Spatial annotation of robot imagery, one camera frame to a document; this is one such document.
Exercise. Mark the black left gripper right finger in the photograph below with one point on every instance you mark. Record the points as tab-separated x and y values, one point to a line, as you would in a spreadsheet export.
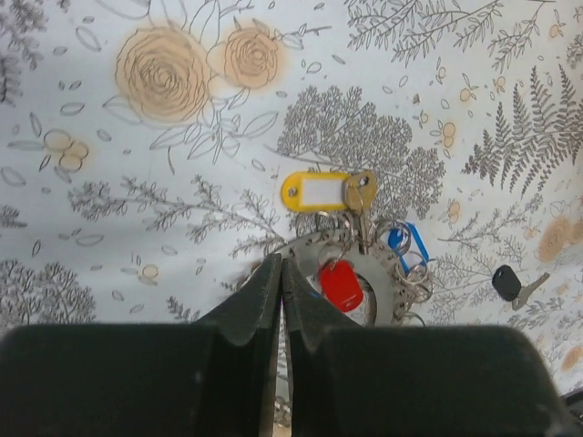
348	380

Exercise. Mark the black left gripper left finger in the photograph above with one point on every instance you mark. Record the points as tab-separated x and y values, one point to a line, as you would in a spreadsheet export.
211	377

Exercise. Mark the red key tag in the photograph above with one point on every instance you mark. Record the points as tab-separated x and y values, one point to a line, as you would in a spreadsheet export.
340	285

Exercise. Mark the blue key tag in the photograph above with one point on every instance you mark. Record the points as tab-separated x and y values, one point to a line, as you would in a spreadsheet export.
405	240

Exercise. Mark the brass key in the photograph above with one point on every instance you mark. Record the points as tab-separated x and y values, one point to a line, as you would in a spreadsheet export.
359	192

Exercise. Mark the yellow key tag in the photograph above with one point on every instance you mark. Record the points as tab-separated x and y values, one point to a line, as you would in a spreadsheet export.
307	192

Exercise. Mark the black key tag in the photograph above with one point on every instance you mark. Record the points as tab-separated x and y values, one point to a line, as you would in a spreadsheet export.
506	283

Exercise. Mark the silver key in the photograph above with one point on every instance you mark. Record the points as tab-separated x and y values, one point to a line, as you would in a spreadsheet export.
526	291

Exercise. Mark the floral tablecloth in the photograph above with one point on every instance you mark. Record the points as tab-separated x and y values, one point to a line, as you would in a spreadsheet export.
144	145

